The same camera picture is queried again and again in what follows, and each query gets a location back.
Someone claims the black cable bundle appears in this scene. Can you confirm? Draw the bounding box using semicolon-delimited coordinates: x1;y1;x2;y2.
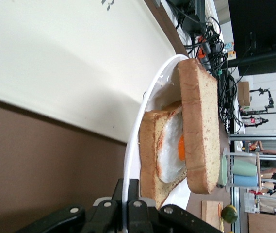
165;0;246;135

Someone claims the pale green cup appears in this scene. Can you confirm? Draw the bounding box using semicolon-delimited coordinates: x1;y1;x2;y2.
233;159;258;176

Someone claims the fried egg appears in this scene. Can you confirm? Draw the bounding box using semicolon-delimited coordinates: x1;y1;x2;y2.
156;106;187;184

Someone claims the brown bread slice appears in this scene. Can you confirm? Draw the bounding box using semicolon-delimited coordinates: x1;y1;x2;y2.
139;100;189;211
178;58;221;195

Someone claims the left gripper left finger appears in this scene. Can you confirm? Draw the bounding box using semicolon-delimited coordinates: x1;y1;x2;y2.
15;178;126;233

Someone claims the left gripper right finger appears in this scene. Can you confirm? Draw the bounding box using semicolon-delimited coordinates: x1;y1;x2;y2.
127;179;216;233

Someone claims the light blue cup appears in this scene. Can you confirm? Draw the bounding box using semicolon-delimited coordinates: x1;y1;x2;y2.
233;174;259;188

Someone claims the wooden cutting board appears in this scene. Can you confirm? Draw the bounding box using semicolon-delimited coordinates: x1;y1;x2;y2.
201;200;224;231

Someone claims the black monitor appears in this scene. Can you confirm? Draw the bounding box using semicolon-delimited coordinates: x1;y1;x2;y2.
227;0;276;76

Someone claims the pale green bowl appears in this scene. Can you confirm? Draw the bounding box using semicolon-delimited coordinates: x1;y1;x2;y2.
218;153;228;189

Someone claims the white round plate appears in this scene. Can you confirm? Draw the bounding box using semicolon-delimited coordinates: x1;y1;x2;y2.
122;54;194;233

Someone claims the white wire rack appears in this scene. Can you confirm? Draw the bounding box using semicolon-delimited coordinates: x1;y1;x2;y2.
221;147;239;194

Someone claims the cardboard box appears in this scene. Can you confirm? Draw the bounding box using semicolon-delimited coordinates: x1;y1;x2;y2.
237;81;251;107
247;212;276;233

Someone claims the green avocado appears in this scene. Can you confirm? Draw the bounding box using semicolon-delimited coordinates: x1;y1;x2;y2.
221;204;239;224

